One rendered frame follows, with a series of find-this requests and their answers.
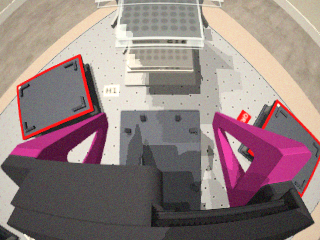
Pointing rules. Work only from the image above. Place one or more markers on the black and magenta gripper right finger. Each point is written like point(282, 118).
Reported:
point(276, 158)

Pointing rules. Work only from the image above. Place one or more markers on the white multi-well plate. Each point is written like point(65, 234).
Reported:
point(159, 61)
point(159, 27)

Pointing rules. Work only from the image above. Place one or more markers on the grey plate hotel rack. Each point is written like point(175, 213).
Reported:
point(160, 79)

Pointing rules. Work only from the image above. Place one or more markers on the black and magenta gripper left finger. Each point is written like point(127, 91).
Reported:
point(56, 145)

